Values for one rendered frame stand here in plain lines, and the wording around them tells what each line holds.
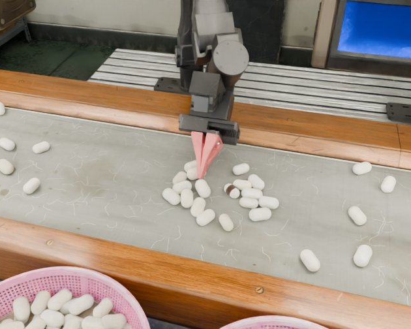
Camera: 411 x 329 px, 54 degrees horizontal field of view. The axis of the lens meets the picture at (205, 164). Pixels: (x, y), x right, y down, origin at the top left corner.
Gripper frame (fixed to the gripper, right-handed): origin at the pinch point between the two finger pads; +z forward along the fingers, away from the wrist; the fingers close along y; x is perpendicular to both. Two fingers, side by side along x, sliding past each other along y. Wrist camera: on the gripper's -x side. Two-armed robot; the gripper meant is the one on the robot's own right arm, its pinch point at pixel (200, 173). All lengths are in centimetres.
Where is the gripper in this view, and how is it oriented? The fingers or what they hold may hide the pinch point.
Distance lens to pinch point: 69.6
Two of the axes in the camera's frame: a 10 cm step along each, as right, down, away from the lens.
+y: 9.7, 1.6, -2.0
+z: -2.0, 9.7, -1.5
